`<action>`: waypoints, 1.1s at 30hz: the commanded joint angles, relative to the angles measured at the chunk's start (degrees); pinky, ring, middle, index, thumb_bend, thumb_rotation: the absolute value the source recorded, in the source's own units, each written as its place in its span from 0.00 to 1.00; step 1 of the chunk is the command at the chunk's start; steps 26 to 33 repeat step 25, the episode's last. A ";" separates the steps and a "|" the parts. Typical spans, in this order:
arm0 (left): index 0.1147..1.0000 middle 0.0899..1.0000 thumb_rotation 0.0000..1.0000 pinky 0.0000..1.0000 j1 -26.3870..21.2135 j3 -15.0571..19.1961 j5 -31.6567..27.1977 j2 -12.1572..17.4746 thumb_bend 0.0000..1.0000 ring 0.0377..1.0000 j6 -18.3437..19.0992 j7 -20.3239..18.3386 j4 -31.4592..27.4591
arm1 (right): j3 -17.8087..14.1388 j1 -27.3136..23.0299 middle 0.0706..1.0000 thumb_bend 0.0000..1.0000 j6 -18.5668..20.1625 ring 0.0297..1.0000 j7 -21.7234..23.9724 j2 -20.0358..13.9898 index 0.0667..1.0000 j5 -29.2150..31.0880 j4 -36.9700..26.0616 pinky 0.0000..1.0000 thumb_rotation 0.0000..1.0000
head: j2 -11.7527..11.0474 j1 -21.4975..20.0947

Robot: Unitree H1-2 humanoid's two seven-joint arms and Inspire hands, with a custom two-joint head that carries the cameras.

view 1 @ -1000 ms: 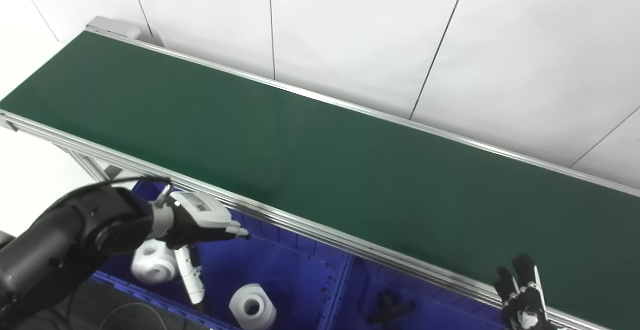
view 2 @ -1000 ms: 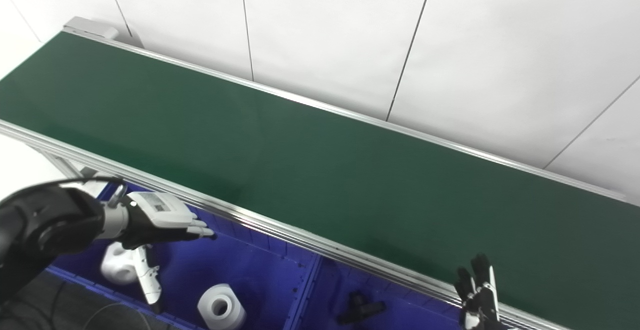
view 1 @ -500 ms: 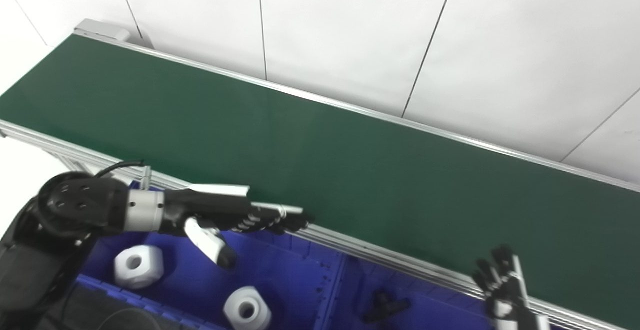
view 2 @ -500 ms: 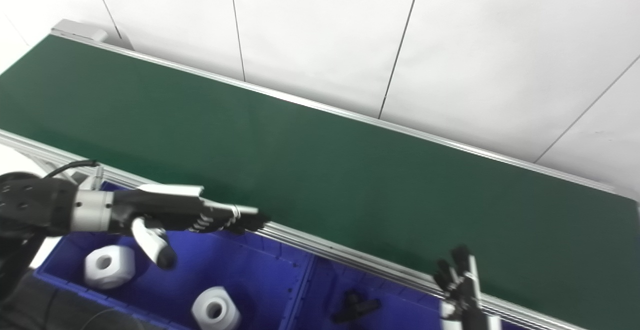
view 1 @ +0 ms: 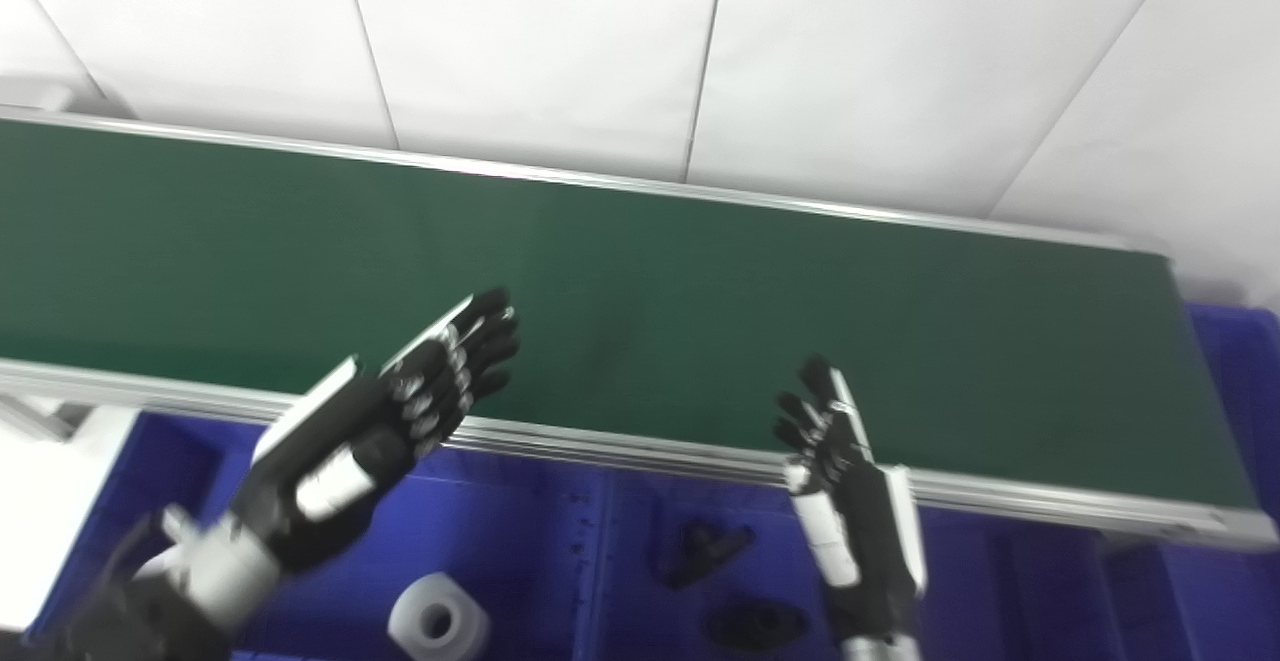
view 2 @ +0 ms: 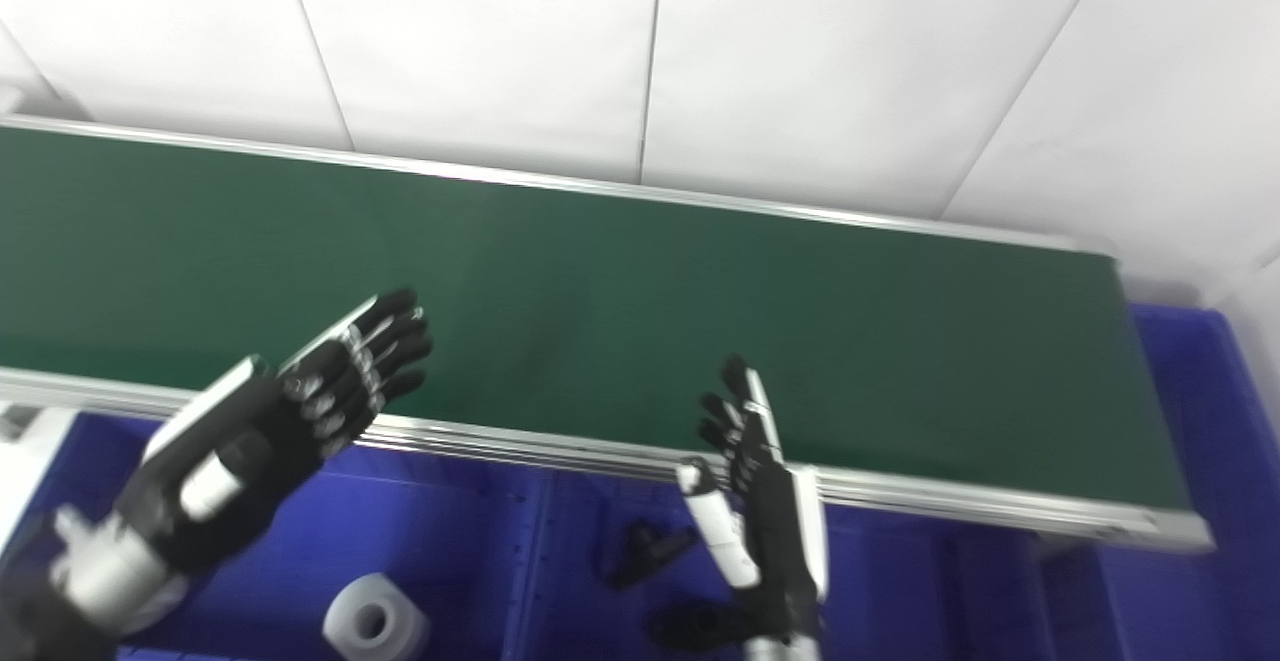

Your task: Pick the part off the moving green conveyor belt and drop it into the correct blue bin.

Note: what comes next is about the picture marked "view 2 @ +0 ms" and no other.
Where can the black T-shaped plastic part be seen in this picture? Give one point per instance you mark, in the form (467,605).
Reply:
(650,546)

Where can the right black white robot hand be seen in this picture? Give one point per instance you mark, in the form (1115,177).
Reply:
(775,541)

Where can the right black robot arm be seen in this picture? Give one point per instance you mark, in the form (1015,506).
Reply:
(782,651)

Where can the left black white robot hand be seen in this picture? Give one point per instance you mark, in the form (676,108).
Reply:
(250,421)

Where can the green conveyor belt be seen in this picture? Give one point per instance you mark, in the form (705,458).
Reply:
(900,501)
(620,331)

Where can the black oval plastic part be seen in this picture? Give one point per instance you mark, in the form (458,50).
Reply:
(700,626)

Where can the blue plastic bin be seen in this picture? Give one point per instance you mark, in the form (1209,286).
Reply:
(920,591)
(1210,441)
(440,531)

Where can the white cylindrical plastic part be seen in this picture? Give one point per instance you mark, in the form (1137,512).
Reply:
(375,623)

